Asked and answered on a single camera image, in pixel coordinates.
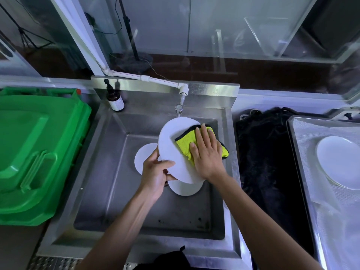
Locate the person's right hand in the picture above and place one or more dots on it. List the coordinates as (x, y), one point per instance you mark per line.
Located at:
(209, 160)

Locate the person's left hand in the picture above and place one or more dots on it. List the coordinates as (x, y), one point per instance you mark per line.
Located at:
(152, 174)

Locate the person's right middle finger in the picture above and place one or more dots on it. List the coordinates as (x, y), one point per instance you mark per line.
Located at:
(205, 134)

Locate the person's left thumb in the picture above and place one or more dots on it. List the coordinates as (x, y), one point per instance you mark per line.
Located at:
(167, 165)

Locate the person's right little finger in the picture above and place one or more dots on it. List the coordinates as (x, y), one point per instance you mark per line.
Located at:
(218, 146)

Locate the person's right thumb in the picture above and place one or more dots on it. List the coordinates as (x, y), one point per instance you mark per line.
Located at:
(193, 150)

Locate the yellow black-edged cleaning cloth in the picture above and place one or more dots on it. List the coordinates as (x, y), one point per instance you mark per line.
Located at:
(184, 140)

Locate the large white round plate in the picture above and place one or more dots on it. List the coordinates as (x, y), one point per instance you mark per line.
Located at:
(168, 143)

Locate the person's right forearm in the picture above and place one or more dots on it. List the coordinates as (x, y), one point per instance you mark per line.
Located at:
(258, 227)

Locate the person's left forearm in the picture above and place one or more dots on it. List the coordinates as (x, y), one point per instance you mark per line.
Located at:
(123, 230)

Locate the metal tap nozzle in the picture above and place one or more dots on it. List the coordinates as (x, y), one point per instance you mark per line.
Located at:
(179, 107)

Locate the black mesh bag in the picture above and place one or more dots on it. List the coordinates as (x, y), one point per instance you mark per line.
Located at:
(264, 165)

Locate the stainless steel sink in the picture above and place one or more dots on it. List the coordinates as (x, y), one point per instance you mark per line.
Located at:
(112, 179)

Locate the metal tray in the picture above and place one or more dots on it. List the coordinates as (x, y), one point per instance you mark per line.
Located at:
(295, 154)

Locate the brown pump bottle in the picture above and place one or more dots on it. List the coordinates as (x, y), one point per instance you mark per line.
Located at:
(115, 99)

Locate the black apron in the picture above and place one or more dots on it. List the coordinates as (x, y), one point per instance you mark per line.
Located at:
(168, 261)

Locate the white water pipe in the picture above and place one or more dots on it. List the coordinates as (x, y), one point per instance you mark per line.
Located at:
(126, 75)

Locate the black pole stand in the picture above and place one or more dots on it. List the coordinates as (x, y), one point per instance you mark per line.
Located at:
(132, 39)

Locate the green plastic bin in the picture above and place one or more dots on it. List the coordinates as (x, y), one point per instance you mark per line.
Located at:
(42, 143)

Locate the white tray liner cloth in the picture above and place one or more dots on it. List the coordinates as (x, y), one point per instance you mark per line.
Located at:
(337, 222)

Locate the metal floor grate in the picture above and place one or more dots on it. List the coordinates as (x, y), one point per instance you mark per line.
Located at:
(56, 263)

